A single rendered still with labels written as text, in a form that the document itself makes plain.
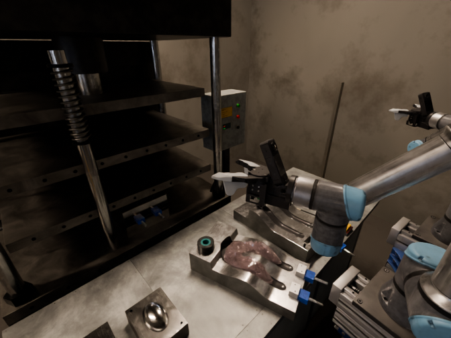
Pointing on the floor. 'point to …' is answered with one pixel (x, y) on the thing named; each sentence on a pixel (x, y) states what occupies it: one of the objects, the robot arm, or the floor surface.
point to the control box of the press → (239, 103)
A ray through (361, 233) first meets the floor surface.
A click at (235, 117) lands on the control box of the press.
